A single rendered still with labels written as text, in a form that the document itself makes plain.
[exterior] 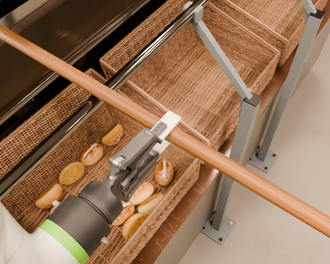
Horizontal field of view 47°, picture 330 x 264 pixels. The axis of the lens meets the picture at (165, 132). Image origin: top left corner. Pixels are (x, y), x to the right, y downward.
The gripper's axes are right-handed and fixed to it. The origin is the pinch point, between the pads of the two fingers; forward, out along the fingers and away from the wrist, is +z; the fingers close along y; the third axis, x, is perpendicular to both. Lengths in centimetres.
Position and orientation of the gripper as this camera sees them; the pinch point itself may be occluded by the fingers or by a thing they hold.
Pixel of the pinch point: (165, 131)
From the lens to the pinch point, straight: 72.8
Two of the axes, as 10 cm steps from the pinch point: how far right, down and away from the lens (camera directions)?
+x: 8.1, 4.8, -3.5
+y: 0.0, 5.9, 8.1
